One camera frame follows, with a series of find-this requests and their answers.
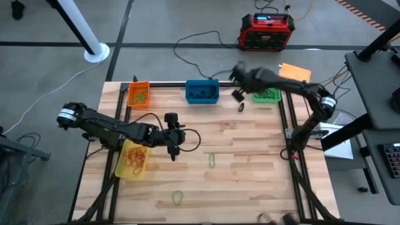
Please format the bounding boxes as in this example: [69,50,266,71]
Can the red portable power station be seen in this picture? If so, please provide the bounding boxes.
[239,12,296,53]

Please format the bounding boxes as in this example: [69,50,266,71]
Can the grey side table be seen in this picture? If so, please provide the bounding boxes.
[344,49,400,131]

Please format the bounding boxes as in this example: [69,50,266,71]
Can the yellow plastic basket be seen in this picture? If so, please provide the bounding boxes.
[114,139,153,181]

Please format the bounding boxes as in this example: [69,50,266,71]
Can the person's foot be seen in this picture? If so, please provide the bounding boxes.
[11,0,26,20]

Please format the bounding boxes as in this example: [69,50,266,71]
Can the green plastic basket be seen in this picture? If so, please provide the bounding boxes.
[251,87,282,104]

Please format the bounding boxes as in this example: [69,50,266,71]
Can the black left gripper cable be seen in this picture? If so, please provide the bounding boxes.
[137,112,202,153]

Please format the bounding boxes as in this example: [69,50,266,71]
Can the orange paper sheet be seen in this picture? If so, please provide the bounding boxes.
[279,62,313,83]

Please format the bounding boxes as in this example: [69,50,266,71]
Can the tangled red rubber bands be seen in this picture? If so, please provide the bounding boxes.
[122,146,147,176]

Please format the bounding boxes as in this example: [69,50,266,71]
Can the grey keyboard desk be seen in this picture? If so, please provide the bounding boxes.
[362,128,400,206]

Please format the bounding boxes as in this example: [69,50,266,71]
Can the white floor cable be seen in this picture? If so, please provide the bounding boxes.
[2,61,101,135]

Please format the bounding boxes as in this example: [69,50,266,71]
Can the black table support beam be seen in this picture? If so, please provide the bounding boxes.
[321,112,374,151]

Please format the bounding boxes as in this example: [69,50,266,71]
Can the tangled green rubber bands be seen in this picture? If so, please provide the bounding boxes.
[131,90,147,106]

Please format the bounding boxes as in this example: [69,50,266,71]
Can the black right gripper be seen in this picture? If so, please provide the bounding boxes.
[231,61,262,113]

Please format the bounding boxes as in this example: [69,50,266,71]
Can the black keyboard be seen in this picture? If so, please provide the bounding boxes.
[379,142,400,179]

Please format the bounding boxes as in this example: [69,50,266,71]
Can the black metal stand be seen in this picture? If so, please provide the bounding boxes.
[0,126,53,225]

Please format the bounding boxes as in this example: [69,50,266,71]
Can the tangled dark rubber bands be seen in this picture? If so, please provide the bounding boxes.
[254,89,278,101]

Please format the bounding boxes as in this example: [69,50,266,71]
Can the blue plastic basket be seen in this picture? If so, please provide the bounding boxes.
[185,79,220,105]

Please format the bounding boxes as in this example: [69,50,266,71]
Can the black power cable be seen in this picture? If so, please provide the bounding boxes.
[173,30,241,81]

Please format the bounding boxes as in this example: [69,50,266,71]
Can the white paper sheet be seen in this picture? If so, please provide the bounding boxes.
[321,121,354,160]

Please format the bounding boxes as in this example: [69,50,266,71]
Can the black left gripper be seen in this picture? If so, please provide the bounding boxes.
[154,112,187,162]

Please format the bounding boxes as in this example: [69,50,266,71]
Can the black table frame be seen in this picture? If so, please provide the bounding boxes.
[67,80,340,225]

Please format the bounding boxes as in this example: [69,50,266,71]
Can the black slanted post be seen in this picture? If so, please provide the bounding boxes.
[357,19,400,63]

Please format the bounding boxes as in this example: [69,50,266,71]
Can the black and white pole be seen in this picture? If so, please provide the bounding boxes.
[46,0,111,64]

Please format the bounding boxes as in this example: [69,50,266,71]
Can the orange plastic basket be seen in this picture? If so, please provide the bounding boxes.
[127,81,151,109]

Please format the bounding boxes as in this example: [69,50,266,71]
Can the yellow floor cable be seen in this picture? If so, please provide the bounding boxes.
[284,0,314,21]

